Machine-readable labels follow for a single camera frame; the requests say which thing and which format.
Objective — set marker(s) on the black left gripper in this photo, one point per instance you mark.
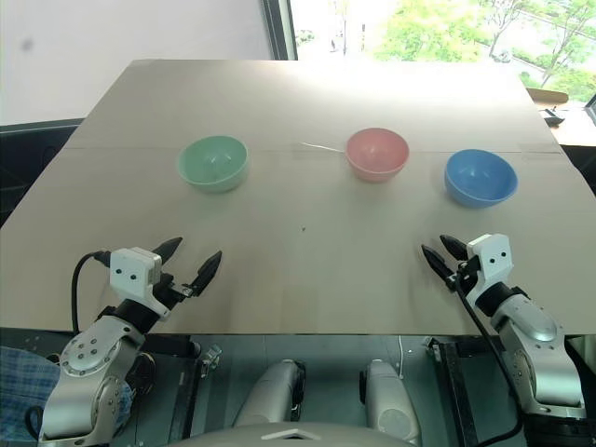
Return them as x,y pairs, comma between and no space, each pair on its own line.
167,293

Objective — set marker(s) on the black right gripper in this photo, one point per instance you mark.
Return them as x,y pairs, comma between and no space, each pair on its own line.
467,274

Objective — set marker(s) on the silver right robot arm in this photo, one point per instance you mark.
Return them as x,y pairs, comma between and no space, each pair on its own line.
535,335

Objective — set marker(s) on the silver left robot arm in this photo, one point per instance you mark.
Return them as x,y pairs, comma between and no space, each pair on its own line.
88,358

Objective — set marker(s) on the blue bowl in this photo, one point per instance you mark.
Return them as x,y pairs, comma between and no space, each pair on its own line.
480,179

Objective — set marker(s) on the metal table clamp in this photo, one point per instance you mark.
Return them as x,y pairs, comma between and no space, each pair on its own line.
212,357
433,349

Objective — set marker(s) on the green bowl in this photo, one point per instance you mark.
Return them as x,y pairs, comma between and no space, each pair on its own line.
212,164

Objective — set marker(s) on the red bowl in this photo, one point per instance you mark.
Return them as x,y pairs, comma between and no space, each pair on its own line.
377,153

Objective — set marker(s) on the silver left robot leg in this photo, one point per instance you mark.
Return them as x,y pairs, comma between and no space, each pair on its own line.
272,391

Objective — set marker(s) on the silver robot leg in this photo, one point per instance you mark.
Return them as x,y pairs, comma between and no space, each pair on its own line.
272,391
388,400

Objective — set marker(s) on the silver right robot leg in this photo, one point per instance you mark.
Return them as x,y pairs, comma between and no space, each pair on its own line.
388,400

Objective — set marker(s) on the small black desk object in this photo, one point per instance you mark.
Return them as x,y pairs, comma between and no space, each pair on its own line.
554,117

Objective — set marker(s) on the tan wooden board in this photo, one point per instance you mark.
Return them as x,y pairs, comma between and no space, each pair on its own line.
549,95

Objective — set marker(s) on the grey robot torso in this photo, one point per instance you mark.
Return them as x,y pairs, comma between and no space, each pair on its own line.
293,435

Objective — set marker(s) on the blue plaid cloth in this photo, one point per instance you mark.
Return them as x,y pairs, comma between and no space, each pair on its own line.
23,386

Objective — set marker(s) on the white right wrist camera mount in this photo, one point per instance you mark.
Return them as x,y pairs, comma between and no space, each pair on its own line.
491,261

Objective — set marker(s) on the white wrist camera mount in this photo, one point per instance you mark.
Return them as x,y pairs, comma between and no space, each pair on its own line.
132,274
491,261

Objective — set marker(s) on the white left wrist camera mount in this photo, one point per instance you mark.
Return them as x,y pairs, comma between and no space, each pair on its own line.
132,274

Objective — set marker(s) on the black table frame bar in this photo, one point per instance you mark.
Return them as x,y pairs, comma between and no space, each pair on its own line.
458,396

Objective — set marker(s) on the dark window frame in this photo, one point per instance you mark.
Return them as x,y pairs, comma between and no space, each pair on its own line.
279,28

